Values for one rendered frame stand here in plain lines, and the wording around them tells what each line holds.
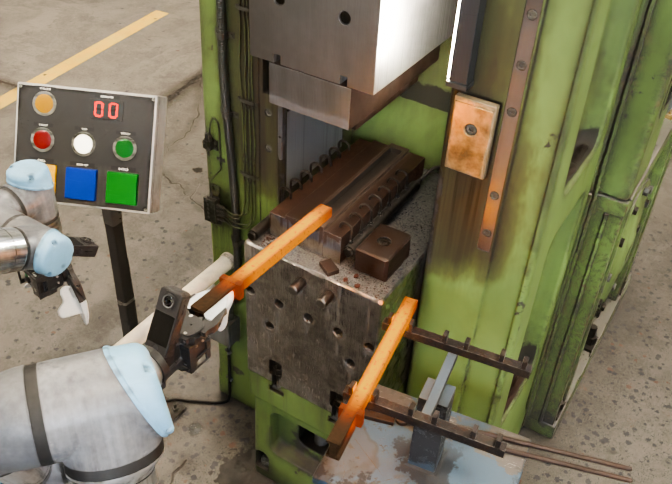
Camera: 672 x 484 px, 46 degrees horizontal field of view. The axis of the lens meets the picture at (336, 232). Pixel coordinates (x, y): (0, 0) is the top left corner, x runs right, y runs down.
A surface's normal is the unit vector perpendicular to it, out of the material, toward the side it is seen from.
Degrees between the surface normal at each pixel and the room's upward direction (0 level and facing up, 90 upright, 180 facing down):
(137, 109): 60
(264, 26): 90
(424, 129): 90
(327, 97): 90
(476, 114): 90
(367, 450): 0
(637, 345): 0
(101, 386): 28
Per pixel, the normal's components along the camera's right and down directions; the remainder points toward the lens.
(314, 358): -0.53, 0.50
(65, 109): -0.08, 0.12
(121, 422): 0.38, 0.20
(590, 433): 0.05, -0.79
